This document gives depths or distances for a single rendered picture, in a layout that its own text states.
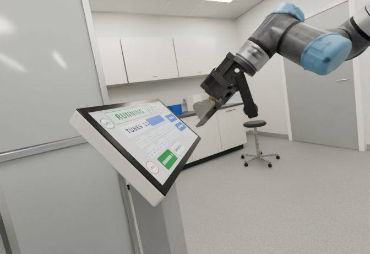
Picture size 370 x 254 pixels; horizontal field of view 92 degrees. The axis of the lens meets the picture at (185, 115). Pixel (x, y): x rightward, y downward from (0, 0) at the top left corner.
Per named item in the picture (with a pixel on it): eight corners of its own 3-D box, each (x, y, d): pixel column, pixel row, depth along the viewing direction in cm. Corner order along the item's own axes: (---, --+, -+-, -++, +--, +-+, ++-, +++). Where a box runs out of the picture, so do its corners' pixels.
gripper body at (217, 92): (202, 87, 54) (230, 54, 50) (224, 106, 53) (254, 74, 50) (197, 87, 46) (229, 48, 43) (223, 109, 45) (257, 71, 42)
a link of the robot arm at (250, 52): (266, 61, 48) (273, 57, 40) (254, 75, 50) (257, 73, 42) (244, 44, 49) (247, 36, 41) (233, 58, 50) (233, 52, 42)
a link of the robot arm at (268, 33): (308, 4, 36) (275, -6, 41) (267, 49, 39) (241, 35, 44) (311, 27, 42) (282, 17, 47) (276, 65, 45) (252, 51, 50)
